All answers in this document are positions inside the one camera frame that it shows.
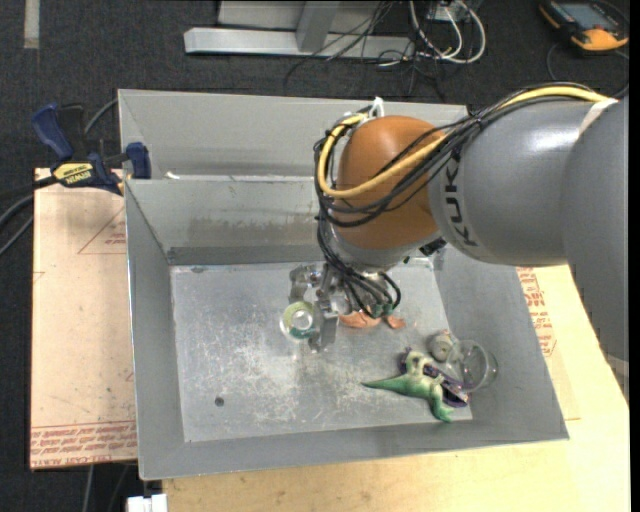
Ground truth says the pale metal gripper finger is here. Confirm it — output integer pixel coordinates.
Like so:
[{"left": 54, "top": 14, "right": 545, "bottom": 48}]
[
  {"left": 306, "top": 310, "right": 340, "bottom": 354},
  {"left": 288, "top": 263, "right": 315, "bottom": 303}
]

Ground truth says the clear tape roll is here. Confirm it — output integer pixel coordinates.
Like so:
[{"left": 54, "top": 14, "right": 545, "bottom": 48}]
[{"left": 278, "top": 299, "right": 320, "bottom": 344}]

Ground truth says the orange toy piece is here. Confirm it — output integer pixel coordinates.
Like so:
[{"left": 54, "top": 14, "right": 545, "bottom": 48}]
[{"left": 338, "top": 308, "right": 407, "bottom": 331}]

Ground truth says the grey metal bin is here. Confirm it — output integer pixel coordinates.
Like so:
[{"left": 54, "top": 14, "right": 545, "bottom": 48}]
[{"left": 117, "top": 88, "right": 571, "bottom": 481}]

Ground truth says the green toy dinosaur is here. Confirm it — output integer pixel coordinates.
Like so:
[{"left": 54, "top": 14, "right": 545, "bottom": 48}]
[{"left": 360, "top": 349, "right": 457, "bottom": 425}]

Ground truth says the grey stone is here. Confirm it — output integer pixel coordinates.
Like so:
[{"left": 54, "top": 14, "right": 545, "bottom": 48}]
[{"left": 428, "top": 330, "right": 457, "bottom": 363}]

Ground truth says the purple patterned flat thing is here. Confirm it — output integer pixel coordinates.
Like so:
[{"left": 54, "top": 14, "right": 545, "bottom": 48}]
[{"left": 399, "top": 347, "right": 473, "bottom": 407}]

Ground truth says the clear glass cup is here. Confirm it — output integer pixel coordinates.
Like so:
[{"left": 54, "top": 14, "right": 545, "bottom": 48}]
[{"left": 444, "top": 339, "right": 500, "bottom": 393}]

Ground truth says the brown cardboard board, red print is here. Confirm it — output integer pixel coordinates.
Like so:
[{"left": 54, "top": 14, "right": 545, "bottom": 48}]
[{"left": 29, "top": 167, "right": 584, "bottom": 472}]

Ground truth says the black cylinder on white bracket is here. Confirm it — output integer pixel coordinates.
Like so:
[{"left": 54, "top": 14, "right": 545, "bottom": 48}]
[{"left": 417, "top": 236, "right": 449, "bottom": 271}]

